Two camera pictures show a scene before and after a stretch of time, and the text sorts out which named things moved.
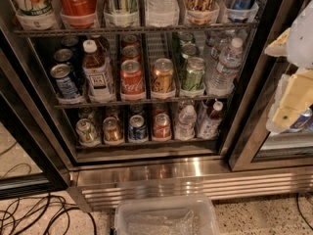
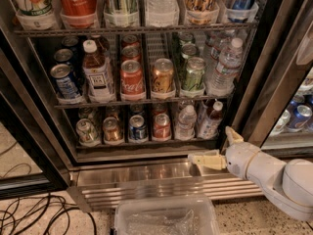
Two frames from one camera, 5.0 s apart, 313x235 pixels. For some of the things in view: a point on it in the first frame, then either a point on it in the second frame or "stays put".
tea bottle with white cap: x=209 y=128 stays put
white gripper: x=301 y=36 → x=240 y=161
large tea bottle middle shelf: x=98 y=74 stays put
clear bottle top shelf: x=162 y=6 stays put
